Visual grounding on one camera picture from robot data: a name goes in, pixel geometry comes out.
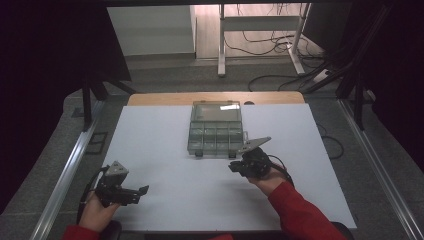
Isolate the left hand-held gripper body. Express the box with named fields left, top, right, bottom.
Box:
left=94, top=160, right=141, bottom=209

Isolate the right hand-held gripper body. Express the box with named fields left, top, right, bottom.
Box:
left=236, top=136, right=273, bottom=179

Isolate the clear plastic compartment box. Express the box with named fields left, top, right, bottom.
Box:
left=186, top=100, right=250, bottom=160

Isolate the person's right hand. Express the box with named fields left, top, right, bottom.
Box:
left=246, top=166, right=288, bottom=198

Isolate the person's left hand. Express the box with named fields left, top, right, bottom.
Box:
left=78, top=192, right=121, bottom=233

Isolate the white board mat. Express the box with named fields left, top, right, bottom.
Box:
left=102, top=103, right=358, bottom=233

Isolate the black floor plate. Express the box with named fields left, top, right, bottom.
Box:
left=85, top=131, right=109, bottom=156

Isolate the wooden table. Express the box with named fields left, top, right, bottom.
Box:
left=127, top=91, right=306, bottom=107

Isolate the black metal stand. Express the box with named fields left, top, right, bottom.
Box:
left=80, top=71, right=138, bottom=133
left=301, top=3, right=398, bottom=132

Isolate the white power strip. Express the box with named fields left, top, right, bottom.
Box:
left=312, top=68, right=332, bottom=83

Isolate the black curtain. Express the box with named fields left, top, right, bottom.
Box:
left=346, top=0, right=424, bottom=173
left=0, top=3, right=132, bottom=214

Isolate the white cabinet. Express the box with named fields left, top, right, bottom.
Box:
left=106, top=4, right=198, bottom=58

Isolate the right hand-held gripper cable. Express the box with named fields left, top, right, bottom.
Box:
left=266, top=153, right=296, bottom=188

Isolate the hand-held gripper cable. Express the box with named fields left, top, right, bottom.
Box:
left=266, top=153, right=296, bottom=188
left=75, top=165, right=110, bottom=225

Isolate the left hand-held gripper cable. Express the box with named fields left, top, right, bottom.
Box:
left=75, top=165, right=110, bottom=225

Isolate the aluminium rail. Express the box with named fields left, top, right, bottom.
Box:
left=337, top=99, right=424, bottom=240
left=29, top=99, right=107, bottom=240

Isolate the black looped floor cable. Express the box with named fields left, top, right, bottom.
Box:
left=315, top=123, right=345, bottom=161

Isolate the black floor cables bundle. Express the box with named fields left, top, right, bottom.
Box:
left=223, top=3, right=329, bottom=93

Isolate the white desk frame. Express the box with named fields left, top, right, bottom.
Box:
left=217, top=3, right=313, bottom=78

